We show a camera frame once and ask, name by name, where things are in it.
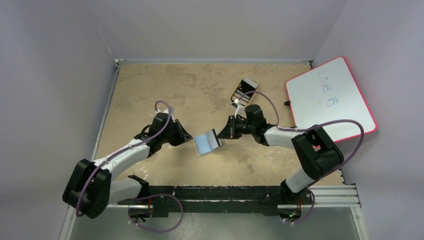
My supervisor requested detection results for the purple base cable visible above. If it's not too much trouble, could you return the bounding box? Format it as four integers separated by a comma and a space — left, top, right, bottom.
127, 193, 185, 234
281, 187, 315, 226

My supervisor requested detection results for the beige oval card tray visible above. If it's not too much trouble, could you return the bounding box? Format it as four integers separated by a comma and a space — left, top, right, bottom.
230, 76, 259, 108

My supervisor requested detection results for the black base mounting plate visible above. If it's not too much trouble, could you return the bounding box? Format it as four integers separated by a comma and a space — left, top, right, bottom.
118, 185, 313, 218

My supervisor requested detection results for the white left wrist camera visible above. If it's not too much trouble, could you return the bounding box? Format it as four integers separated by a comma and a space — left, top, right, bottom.
165, 106, 174, 116

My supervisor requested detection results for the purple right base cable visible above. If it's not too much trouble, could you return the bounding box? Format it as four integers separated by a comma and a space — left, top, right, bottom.
281, 187, 315, 226

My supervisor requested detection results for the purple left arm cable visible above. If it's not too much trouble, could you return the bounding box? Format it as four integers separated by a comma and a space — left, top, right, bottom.
75, 100, 173, 218

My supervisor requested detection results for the pink framed whiteboard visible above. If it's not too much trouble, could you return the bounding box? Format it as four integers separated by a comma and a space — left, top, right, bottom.
285, 56, 378, 134

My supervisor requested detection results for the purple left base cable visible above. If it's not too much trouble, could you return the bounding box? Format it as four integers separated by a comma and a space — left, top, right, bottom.
127, 193, 185, 234

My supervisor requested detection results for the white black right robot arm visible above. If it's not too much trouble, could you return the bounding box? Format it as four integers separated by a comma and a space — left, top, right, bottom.
217, 104, 344, 204

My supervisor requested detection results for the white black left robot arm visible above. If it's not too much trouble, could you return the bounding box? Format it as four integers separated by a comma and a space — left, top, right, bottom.
62, 112, 193, 219

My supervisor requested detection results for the aluminium frame rail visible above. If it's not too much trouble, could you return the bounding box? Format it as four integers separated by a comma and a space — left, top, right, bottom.
106, 179, 361, 208

